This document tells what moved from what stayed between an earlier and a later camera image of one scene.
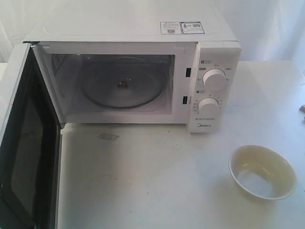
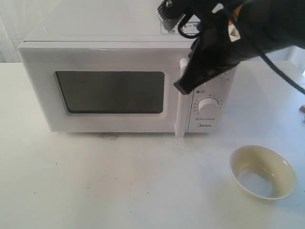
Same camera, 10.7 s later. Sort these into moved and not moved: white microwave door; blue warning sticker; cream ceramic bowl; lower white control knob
Moved: white microwave door
Not moved: cream ceramic bowl; lower white control knob; blue warning sticker
